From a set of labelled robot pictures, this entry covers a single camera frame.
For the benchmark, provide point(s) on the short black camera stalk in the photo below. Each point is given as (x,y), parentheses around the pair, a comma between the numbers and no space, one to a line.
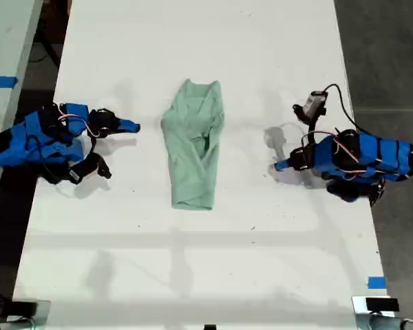
(313,125)

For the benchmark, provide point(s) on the black camera box white label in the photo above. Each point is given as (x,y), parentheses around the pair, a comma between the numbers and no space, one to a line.
(84,170)

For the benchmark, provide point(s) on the grey black camera box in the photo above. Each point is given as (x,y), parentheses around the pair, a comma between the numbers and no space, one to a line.
(313,104)

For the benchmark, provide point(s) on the small black box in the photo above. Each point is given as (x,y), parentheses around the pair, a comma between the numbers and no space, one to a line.
(24,308)
(382,304)

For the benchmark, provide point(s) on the pale green t-shirt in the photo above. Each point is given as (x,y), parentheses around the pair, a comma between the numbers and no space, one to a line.
(192,148)

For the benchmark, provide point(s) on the long blue tape strip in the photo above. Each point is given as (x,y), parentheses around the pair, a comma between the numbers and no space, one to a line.
(0,81)

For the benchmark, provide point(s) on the pale side table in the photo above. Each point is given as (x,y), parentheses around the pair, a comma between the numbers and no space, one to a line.
(7,51)

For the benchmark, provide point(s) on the shiny metal frame bracket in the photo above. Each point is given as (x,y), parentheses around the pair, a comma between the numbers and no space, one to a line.
(359,314)
(43,314)

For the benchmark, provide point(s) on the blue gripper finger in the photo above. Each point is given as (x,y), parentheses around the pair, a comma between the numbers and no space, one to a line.
(124,125)
(299,159)

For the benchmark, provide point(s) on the square blue tape piece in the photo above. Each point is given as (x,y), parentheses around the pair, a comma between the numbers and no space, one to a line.
(377,282)

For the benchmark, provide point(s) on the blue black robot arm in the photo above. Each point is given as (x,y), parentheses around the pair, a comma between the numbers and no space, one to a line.
(382,154)
(38,148)

